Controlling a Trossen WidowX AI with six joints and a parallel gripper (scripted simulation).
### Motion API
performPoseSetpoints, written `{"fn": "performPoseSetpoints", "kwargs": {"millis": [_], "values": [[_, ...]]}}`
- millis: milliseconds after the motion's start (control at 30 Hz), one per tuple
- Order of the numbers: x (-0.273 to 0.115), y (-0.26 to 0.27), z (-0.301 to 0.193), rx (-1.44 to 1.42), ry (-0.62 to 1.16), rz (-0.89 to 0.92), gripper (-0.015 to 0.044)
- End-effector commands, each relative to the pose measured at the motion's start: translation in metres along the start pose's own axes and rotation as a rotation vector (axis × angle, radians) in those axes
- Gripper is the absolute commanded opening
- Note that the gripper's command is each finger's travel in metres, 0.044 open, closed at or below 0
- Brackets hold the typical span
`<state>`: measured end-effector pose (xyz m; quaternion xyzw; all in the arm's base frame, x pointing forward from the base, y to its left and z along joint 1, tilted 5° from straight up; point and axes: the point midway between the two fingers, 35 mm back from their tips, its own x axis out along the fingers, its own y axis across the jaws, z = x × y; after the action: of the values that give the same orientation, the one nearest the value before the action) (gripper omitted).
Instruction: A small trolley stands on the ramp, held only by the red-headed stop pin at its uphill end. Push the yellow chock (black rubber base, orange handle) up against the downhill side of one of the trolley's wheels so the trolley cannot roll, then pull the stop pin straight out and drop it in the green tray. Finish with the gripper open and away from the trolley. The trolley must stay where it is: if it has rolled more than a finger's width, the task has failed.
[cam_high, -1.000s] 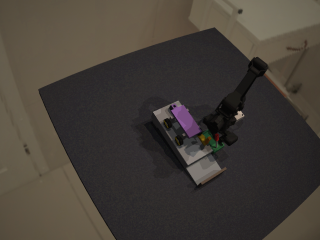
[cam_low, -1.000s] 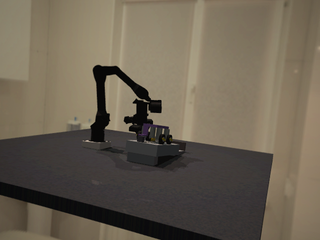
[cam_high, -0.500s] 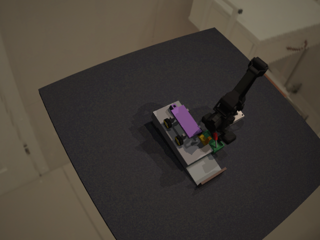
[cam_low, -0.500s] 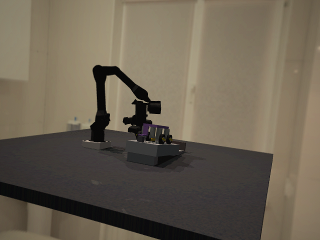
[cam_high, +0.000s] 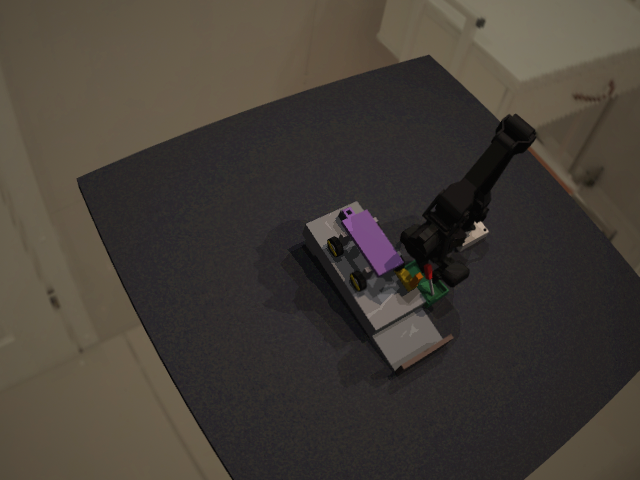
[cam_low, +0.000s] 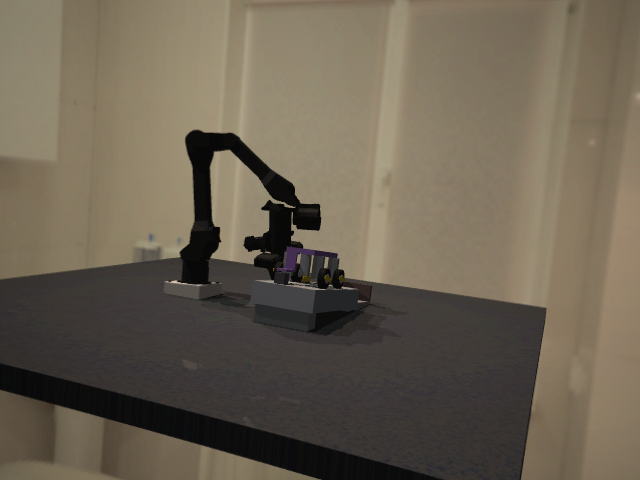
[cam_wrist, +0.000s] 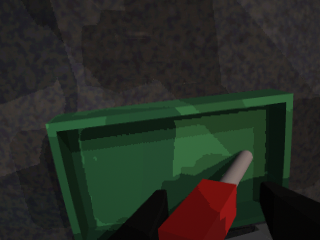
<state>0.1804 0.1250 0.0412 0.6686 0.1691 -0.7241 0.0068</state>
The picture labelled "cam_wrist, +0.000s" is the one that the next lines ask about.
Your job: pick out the green tray rim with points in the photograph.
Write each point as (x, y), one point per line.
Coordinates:
(279, 145)

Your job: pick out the red-headed pin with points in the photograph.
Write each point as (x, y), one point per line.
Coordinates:
(208, 211)

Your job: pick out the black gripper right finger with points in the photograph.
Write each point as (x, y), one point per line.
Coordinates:
(289, 215)

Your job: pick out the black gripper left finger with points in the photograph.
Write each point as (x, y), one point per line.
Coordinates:
(145, 222)

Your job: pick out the green tray floor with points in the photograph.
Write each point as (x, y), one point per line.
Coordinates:
(119, 166)

